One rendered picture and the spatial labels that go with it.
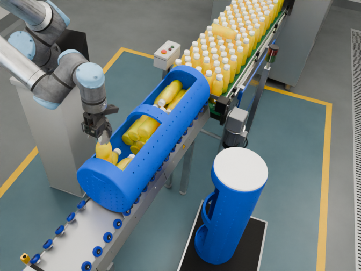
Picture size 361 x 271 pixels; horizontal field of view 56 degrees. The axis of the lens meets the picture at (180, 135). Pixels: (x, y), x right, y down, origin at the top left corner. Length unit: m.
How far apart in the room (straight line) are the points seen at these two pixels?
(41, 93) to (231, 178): 0.95
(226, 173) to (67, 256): 0.82
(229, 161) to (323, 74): 2.94
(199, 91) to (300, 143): 1.81
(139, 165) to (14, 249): 1.49
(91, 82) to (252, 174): 0.95
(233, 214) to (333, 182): 1.63
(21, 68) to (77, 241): 0.78
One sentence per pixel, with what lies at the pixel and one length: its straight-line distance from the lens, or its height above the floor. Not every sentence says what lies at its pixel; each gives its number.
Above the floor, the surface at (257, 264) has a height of 0.15.
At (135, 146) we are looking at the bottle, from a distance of 1.79.
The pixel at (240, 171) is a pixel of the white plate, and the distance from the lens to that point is 1.75.
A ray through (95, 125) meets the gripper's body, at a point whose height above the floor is 1.44.
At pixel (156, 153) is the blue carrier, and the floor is 1.16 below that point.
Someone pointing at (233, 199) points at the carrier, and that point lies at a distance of 1.75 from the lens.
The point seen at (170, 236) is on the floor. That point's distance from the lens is 2.67.
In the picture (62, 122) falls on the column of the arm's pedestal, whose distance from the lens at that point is 2.23.
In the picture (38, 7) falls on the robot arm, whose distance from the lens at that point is 1.82.
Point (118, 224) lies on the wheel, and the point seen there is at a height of 0.97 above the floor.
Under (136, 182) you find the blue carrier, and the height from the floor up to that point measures 1.16.
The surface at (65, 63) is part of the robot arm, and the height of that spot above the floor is 1.64.
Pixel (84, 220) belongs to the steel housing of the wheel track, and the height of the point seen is 0.93.
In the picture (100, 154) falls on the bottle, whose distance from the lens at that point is 1.50.
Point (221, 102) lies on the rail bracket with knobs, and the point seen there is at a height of 1.00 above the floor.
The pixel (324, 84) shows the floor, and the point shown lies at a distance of 4.40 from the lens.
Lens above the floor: 2.39
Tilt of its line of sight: 47 degrees down
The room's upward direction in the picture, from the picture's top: 7 degrees clockwise
